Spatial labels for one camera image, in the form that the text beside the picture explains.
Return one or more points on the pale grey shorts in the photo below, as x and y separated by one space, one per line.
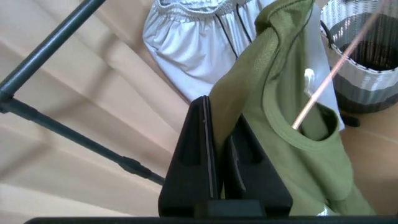
192 53

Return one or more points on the green shirt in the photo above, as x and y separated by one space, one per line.
298 174

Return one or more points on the pink clothes hanger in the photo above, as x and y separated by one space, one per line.
341 62

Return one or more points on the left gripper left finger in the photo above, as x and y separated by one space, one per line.
189 174

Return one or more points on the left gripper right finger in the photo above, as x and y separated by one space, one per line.
258 183

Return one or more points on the black clothes rack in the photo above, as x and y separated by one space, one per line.
46 48

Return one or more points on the white laundry basket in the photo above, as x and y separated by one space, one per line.
363 77

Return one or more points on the beige curtain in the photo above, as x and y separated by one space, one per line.
93 102

